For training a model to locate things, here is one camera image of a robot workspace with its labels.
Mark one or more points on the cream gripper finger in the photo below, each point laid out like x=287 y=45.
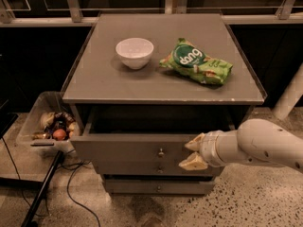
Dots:
x=194 y=162
x=194 y=144

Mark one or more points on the grey top drawer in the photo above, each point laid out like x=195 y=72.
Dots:
x=133 y=134

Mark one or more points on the grey drawer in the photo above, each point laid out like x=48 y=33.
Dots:
x=133 y=134
x=126 y=185
x=151 y=169

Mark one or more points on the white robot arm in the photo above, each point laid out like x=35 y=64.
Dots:
x=257 y=142

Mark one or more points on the grey bottom drawer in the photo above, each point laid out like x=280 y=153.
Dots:
x=126 y=185

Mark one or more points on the grey drawer cabinet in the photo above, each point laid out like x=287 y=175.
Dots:
x=102 y=79

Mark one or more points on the grey middle drawer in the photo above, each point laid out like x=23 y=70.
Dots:
x=151 y=169

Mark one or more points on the green dang snack bag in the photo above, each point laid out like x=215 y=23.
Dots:
x=191 y=62

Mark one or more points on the white ceramic bowl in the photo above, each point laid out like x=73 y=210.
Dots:
x=135 y=53

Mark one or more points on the red apple in bin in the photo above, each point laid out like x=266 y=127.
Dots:
x=59 y=134

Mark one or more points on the assorted items in bin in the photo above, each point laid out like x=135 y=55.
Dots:
x=49 y=122

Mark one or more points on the clear plastic bin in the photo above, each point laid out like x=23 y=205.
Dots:
x=46 y=102

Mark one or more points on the black stand leg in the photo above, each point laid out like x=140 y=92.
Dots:
x=28 y=221

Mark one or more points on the metal railing frame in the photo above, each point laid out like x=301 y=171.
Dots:
x=86 y=12

